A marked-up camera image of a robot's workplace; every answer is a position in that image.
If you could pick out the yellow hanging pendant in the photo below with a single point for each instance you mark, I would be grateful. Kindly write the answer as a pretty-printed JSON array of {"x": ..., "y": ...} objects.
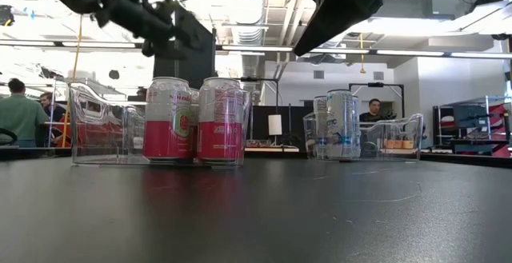
[{"x": 362, "y": 70}]

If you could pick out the clear plastic bin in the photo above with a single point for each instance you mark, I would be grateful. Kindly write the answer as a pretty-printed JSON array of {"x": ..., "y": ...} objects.
[
  {"x": 400, "y": 135},
  {"x": 100, "y": 151}
]

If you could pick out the black metal frame stand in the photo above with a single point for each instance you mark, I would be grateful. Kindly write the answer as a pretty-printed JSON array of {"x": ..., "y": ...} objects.
[
  {"x": 376, "y": 84},
  {"x": 256, "y": 79}
]

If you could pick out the wall air vent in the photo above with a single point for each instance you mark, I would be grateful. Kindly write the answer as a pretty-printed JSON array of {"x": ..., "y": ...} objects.
[
  {"x": 378, "y": 75},
  {"x": 319, "y": 74}
]

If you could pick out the ribbed silver ventilation duct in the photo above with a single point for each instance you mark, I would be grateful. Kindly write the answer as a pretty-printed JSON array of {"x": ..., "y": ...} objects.
[{"x": 250, "y": 15}]

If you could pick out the black round hanging object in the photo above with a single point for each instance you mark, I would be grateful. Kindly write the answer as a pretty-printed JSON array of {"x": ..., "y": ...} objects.
[{"x": 114, "y": 74}]

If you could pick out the white cylindrical lamp shade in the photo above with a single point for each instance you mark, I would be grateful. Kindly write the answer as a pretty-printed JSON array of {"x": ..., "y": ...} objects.
[{"x": 275, "y": 125}]

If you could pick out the black overhead device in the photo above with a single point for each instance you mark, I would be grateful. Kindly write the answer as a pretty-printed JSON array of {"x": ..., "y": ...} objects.
[{"x": 6, "y": 15}]

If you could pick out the long ceiling light strip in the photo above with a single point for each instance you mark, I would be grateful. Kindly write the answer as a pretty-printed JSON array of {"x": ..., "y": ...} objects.
[
  {"x": 408, "y": 52},
  {"x": 340, "y": 50},
  {"x": 480, "y": 55},
  {"x": 256, "y": 49}
]

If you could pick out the red black striped frame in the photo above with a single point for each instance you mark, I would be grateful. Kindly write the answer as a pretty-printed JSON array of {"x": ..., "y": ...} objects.
[{"x": 500, "y": 135}]

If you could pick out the metal shelving rack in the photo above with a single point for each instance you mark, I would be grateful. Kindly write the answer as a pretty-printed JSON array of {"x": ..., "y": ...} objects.
[
  {"x": 52, "y": 85},
  {"x": 486, "y": 107}
]

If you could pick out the short black partition panel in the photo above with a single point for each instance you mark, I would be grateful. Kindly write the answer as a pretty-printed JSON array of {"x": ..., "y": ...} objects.
[{"x": 164, "y": 69}]

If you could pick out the wooden desk top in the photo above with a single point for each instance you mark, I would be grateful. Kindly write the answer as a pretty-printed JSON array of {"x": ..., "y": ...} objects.
[{"x": 280, "y": 149}]

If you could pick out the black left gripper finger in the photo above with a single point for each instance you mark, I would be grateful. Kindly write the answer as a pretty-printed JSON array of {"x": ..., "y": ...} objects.
[{"x": 184, "y": 39}]

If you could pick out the person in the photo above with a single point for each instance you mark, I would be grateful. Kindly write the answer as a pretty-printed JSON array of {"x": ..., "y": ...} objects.
[
  {"x": 48, "y": 101},
  {"x": 374, "y": 107},
  {"x": 20, "y": 115}
]

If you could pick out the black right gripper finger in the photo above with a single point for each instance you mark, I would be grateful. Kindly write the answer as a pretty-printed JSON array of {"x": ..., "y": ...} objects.
[{"x": 336, "y": 15}]

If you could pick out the black chair backrest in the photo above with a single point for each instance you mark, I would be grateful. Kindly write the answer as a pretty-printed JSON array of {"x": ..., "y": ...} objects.
[{"x": 10, "y": 133}]

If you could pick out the black desk partition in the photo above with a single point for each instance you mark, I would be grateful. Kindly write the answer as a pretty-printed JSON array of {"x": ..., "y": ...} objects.
[{"x": 296, "y": 127}]

